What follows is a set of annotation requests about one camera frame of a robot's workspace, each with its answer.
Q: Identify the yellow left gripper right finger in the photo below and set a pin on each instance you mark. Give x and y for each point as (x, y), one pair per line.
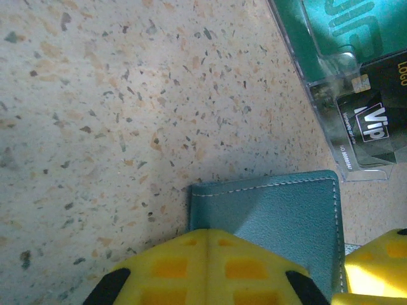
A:
(378, 270)

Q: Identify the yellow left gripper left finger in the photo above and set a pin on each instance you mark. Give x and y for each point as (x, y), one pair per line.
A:
(203, 276)

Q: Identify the clear acrylic card tray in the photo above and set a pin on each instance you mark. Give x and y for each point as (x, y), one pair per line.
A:
(365, 174)

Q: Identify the clear plastic case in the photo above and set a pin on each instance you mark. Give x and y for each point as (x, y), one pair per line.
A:
(286, 216)

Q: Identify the black VIP card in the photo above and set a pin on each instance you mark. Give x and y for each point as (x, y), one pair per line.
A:
(391, 127)

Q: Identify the green VIP card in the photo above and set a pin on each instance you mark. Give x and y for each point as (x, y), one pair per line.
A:
(318, 25)

